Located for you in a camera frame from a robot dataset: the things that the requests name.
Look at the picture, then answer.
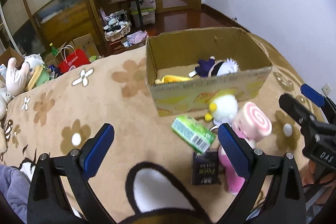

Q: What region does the white rabbit plush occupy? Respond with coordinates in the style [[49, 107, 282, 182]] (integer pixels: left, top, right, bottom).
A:
[[5, 57, 33, 96]]

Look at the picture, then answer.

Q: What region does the small table with black leg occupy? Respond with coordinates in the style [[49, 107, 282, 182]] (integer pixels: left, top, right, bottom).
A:
[[109, 0, 149, 29]]

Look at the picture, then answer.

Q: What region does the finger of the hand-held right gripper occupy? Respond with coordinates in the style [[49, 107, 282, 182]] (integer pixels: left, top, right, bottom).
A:
[[279, 93, 317, 126], [301, 84, 336, 122]]

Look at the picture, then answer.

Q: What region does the cream plush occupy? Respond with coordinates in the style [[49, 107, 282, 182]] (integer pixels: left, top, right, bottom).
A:
[[0, 89, 13, 119]]

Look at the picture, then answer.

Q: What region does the open cardboard box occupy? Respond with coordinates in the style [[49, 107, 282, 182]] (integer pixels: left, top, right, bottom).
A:
[[0, 47, 24, 67], [43, 34, 100, 67]]

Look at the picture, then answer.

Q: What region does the printed cardboard box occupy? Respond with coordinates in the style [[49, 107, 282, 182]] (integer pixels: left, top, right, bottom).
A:
[[145, 27, 273, 117]]

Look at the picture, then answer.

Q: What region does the white plush with yellow pompoms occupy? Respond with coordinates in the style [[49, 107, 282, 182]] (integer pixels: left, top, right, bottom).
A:
[[204, 94, 239, 126]]

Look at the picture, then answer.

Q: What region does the pile of socks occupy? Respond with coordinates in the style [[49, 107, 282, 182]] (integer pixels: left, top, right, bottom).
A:
[[104, 11, 130, 31]]

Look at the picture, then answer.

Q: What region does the green packet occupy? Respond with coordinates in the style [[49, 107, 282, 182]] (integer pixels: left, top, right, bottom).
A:
[[171, 115, 216, 153]]

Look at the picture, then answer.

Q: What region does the box of pink papers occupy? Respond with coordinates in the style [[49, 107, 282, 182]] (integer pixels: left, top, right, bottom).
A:
[[121, 30, 149, 48]]

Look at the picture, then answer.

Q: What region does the grey purple clothing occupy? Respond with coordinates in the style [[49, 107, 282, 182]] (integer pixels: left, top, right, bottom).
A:
[[0, 164, 32, 216]]

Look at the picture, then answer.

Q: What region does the black box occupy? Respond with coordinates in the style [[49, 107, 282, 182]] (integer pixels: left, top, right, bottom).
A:
[[191, 150, 221, 186]]

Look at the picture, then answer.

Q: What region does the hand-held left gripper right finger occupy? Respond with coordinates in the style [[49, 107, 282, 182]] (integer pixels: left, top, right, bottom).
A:
[[217, 123, 306, 224]]

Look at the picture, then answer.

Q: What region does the white and blue plush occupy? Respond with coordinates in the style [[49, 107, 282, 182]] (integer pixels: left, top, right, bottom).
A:
[[24, 53, 45, 67]]

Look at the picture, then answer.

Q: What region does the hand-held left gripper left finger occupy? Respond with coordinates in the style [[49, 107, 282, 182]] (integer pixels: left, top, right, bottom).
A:
[[28, 123, 116, 224]]

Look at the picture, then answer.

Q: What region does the red paper bag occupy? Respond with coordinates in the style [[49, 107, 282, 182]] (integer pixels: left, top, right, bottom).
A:
[[58, 46, 91, 73]]

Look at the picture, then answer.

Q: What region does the wicker basket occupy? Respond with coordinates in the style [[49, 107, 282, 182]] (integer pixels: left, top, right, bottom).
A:
[[104, 21, 132, 42]]

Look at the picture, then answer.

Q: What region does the green and yellow plush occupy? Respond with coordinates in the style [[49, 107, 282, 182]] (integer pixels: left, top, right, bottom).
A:
[[28, 65, 51, 90]]

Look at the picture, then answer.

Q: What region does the purple and white plush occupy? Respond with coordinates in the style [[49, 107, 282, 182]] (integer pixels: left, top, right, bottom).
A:
[[188, 56, 239, 78]]

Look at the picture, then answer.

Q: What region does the pink swirl plush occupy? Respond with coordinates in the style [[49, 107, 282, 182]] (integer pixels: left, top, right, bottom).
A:
[[218, 102, 273, 195]]

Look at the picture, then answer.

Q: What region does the clear plastic storage box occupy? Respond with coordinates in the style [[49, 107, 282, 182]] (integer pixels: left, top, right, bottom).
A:
[[130, 0, 156, 28]]

